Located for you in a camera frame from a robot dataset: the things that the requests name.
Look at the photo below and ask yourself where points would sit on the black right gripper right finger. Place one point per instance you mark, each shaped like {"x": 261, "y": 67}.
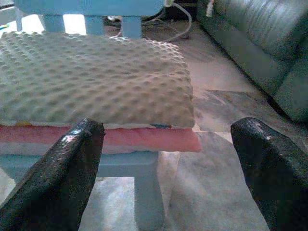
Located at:
{"x": 276, "y": 168}

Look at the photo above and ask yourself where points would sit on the white dotted pillow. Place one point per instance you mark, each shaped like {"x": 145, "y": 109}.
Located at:
{"x": 96, "y": 79}

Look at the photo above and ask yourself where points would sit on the grey-green leather sofa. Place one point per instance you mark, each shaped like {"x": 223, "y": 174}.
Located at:
{"x": 264, "y": 36}

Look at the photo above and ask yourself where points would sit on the pink seat cushion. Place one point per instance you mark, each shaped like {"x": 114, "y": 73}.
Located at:
{"x": 144, "y": 139}

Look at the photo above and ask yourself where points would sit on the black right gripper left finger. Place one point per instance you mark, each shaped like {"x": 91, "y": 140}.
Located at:
{"x": 55, "y": 173}

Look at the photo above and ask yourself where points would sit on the light blue chair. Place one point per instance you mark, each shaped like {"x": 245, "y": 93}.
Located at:
{"x": 91, "y": 7}

